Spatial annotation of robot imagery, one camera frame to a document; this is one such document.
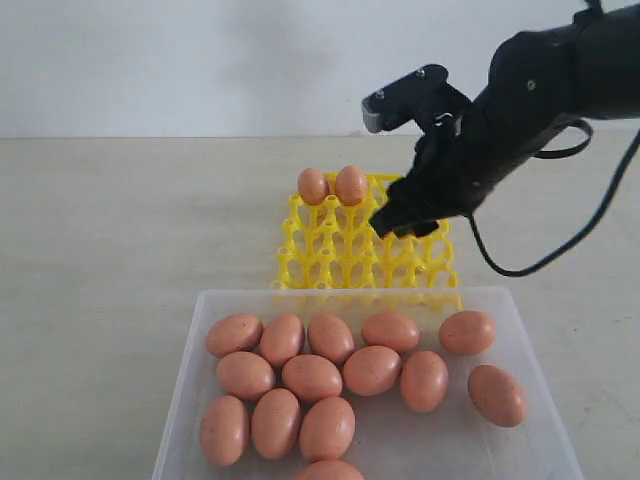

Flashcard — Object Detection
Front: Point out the black flat ribbon cable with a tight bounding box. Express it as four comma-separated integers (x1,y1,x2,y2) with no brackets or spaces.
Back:
534,117,594,161

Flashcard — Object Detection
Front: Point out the brown egg centre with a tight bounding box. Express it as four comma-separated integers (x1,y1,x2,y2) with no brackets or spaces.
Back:
307,313,355,366

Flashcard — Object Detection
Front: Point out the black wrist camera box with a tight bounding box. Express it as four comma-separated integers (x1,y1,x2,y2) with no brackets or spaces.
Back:
361,64,471,134

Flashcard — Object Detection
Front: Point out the clear plastic bin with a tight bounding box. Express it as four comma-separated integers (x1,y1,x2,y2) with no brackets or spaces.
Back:
153,287,582,479

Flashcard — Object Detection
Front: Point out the yellow plastic egg tray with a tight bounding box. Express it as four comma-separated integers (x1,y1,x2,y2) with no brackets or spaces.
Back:
273,174,458,289

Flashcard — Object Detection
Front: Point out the brown egg upper middle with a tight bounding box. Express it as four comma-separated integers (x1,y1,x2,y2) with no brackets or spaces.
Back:
259,313,305,368

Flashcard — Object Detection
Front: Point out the brown egg right edge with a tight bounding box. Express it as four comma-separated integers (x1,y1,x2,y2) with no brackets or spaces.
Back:
361,312,421,353

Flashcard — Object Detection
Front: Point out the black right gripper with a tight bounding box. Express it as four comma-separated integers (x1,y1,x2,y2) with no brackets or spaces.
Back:
369,107,545,238

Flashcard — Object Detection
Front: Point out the brown egg tray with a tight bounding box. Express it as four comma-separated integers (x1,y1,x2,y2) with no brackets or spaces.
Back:
297,168,330,205
335,165,368,206
400,350,449,412

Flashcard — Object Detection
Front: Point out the brown egg bin bottom edge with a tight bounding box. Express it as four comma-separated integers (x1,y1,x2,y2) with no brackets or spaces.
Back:
295,460,364,480

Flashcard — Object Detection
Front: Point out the brown egg lower right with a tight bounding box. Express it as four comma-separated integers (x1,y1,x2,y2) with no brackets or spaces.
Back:
216,351,276,402

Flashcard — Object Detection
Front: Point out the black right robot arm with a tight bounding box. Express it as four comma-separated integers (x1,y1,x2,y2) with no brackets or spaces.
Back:
362,5,639,237

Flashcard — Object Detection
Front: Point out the brown egg top right corner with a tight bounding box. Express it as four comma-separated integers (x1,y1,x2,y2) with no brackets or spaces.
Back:
281,354,343,403

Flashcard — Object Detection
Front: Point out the black camera cable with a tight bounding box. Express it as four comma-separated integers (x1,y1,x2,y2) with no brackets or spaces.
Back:
467,127,640,278

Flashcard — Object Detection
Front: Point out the brown egg large upper left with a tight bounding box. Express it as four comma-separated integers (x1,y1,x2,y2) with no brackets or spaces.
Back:
205,313,264,358

